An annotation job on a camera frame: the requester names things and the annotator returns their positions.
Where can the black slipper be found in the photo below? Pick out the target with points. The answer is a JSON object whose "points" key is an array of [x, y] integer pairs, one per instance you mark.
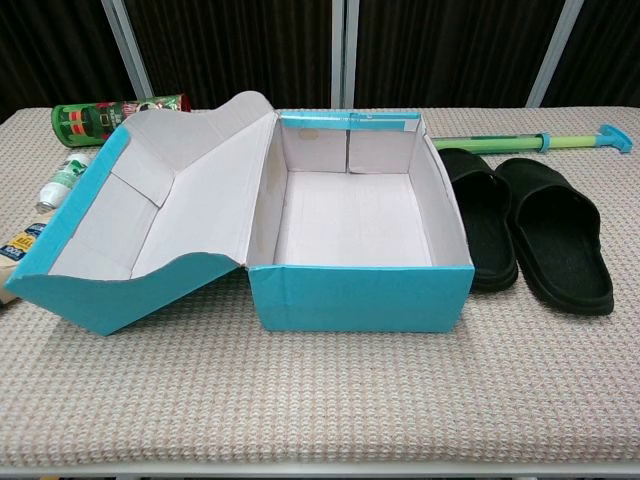
{"points": [[472, 175], [550, 200]]}

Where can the mayonnaise squeeze bottle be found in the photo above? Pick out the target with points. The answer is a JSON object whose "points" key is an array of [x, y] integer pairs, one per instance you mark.
{"points": [[20, 245]]}

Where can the green blue water pump toy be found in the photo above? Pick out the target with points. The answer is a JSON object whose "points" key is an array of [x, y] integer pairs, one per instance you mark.
{"points": [[490, 144]]}

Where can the dark brown pleated curtain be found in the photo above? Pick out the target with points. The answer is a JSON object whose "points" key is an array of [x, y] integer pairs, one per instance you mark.
{"points": [[450, 50], [50, 50], [225, 50], [610, 50]]}

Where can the green chips can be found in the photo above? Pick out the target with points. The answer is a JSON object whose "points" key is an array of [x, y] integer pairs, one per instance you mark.
{"points": [[85, 122]]}

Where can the beige woven table cloth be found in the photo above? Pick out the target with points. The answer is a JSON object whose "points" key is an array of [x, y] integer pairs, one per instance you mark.
{"points": [[320, 400]]}

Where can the light blue shoe box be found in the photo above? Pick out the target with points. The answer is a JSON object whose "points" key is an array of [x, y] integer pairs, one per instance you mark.
{"points": [[360, 300]]}

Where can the small white green bottle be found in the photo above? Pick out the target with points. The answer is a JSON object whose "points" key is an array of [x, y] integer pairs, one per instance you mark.
{"points": [[60, 185]]}

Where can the grey metal frame post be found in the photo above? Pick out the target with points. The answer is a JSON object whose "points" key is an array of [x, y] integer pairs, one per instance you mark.
{"points": [[555, 50], [127, 50], [345, 50]]}

